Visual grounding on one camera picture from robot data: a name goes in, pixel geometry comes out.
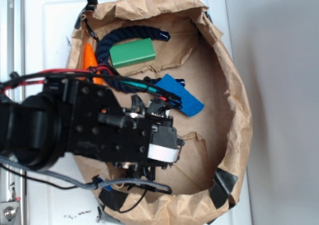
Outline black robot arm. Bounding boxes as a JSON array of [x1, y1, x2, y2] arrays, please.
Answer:
[[0, 78, 184, 180]]

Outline red and black wires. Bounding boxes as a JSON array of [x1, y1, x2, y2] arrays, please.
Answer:
[[0, 64, 184, 110]]

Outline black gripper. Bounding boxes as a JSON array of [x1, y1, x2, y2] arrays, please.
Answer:
[[43, 78, 184, 180]]

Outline green block sponge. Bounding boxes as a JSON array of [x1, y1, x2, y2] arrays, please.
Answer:
[[110, 38, 156, 68]]

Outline blue sponge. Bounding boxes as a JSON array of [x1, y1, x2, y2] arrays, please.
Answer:
[[155, 74, 204, 117]]

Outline grey braided cable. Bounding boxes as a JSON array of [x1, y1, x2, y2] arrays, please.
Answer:
[[0, 155, 173, 195]]

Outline brown paper bag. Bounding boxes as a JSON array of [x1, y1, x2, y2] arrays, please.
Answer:
[[67, 0, 253, 225]]

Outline aluminium rail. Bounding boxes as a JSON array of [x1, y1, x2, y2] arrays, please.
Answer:
[[0, 0, 28, 225]]

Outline dark navy rope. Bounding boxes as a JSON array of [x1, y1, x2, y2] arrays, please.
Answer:
[[96, 25, 171, 94]]

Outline orange toy carrot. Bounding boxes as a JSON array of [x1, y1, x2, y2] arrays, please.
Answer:
[[83, 43, 103, 85]]

